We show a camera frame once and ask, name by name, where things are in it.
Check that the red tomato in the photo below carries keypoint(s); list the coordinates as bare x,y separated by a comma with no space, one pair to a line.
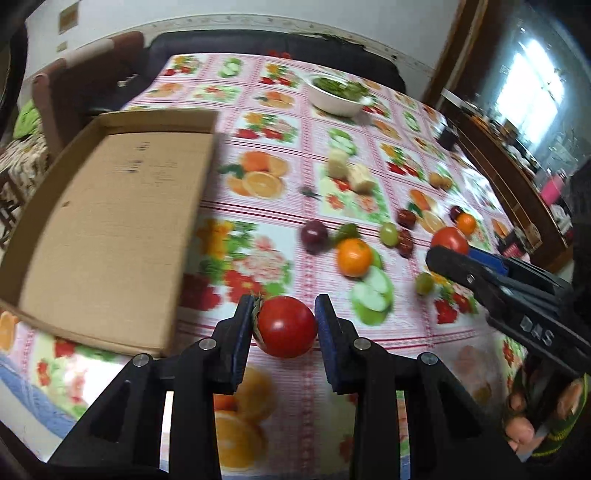
285,327
451,238

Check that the black sofa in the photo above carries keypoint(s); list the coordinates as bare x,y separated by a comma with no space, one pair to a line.
322,49

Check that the small dark stem scrap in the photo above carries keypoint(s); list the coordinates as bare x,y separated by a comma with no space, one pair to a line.
308,192

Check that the patterned seat cover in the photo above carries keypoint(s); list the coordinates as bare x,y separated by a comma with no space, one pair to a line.
26,160

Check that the person's right hand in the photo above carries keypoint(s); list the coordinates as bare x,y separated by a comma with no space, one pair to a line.
530,430

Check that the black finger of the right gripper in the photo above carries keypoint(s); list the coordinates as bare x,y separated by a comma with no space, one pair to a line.
491,261
480,281

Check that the shallow cardboard box tray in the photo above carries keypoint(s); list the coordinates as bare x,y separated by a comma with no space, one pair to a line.
98,254

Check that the white bowl of greens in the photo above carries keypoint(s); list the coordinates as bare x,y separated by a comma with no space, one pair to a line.
336,96

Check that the green cushion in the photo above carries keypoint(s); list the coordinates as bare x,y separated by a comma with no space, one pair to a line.
28,121

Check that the black cup on table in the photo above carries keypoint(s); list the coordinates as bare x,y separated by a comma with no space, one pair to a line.
448,138

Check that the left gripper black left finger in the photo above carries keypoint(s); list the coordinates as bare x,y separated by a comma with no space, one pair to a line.
213,365

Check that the dark purple plum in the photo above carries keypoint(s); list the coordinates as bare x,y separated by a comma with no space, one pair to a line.
314,237

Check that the green grape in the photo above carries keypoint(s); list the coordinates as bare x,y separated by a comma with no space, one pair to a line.
389,234
424,284

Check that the small dark plum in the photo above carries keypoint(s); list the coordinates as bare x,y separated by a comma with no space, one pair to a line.
455,212

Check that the brown longan fruit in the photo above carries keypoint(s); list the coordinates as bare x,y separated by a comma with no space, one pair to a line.
446,183
435,180

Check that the small orange tangerine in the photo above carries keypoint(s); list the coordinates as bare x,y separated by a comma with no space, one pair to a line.
466,223

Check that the dark red jujube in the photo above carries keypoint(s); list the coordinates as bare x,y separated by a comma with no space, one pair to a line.
406,218
406,244

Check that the brown armchair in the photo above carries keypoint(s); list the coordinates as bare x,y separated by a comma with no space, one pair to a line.
64,91

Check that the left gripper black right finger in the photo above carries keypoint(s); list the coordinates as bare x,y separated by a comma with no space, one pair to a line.
356,365

